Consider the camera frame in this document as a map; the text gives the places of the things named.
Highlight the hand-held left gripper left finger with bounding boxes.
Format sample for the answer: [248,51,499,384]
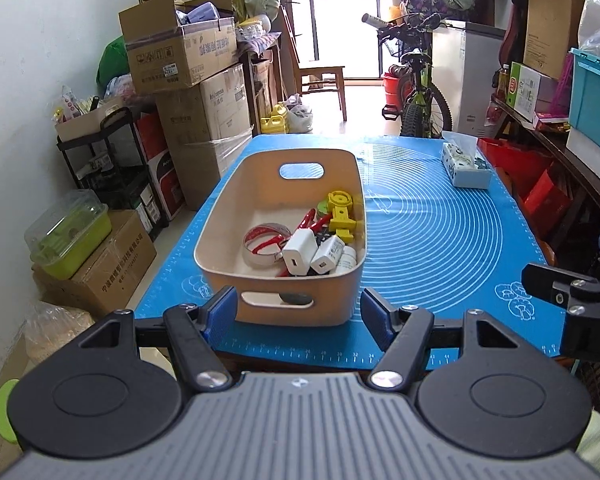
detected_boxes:
[77,284,240,393]

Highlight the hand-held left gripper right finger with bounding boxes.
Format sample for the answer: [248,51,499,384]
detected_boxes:
[359,287,526,392]

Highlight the beige plastic storage bin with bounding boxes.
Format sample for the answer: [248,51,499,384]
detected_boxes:
[194,150,367,328]

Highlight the large white charger block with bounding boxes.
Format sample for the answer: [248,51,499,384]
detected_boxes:
[281,230,321,277]

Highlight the yellow plastic tool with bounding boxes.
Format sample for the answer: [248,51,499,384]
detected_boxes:
[327,190,357,239]

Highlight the small white bottle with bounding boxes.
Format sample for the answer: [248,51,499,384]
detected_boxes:
[335,246,357,274]

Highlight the red gift bag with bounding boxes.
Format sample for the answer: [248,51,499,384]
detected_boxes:
[522,167,574,239]

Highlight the small white charger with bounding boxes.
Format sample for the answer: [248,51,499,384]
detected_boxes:
[310,236,346,276]

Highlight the white storage box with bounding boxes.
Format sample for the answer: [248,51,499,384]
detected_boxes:
[565,127,600,189]

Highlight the blue silicone baking mat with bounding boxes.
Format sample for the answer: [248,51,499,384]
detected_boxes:
[134,134,573,372]

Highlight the dark wooden side table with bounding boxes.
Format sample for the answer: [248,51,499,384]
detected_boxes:
[490,95,600,243]

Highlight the large taped cardboard box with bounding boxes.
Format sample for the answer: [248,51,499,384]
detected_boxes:
[32,209,158,318]

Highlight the red gift box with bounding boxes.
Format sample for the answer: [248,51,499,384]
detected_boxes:
[477,137,554,196]

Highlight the patterned tissue pack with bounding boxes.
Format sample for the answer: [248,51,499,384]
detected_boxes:
[440,130,493,189]

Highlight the wrapped cardboard box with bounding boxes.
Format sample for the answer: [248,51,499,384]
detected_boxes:
[182,135,254,211]

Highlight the blue plastic crate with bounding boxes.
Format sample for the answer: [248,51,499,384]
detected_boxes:
[567,47,600,154]

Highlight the red white appliance box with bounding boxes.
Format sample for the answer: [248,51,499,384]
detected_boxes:
[135,112,187,221]

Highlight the green container clear lid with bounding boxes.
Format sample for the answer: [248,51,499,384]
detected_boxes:
[24,189,113,281]

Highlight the clear bag of grain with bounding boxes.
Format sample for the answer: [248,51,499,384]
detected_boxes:
[24,301,96,366]

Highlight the black metal rack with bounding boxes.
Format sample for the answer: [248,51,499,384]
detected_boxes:
[57,106,164,241]

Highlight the green white carton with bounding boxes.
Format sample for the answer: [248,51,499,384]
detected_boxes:
[509,61,559,123]

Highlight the cooking oil bottle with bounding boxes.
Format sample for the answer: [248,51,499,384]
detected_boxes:
[495,64,512,104]

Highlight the pale printed cardboard box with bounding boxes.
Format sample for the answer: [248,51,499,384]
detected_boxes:
[155,62,253,150]

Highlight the white plastic bag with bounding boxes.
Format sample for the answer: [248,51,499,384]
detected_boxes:
[282,94,314,133]

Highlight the white chest freezer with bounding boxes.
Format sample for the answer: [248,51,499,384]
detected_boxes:
[432,20,507,139]

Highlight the green black bicycle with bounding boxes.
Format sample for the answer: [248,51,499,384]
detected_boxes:
[361,11,453,140]

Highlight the tall brown cardboard box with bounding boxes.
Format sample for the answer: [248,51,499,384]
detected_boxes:
[522,0,588,80]

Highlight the red plastic bucket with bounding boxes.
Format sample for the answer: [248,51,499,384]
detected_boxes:
[381,72,406,108]

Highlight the flat cardboard box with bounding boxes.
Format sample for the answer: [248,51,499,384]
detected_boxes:
[55,97,131,142]

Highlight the green round disc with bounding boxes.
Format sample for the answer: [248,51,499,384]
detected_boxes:
[0,379,21,446]

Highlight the wooden chair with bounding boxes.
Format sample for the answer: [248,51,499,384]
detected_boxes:
[282,5,348,122]

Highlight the open brown cardboard box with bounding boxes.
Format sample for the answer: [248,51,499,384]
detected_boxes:
[119,0,239,95]

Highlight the green plastic bag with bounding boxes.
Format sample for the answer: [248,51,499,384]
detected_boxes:
[96,35,131,91]

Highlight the glass balcony door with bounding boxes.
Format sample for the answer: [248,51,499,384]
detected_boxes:
[284,0,397,82]

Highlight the red white tape ring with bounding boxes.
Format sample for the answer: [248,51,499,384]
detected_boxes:
[243,223,292,267]

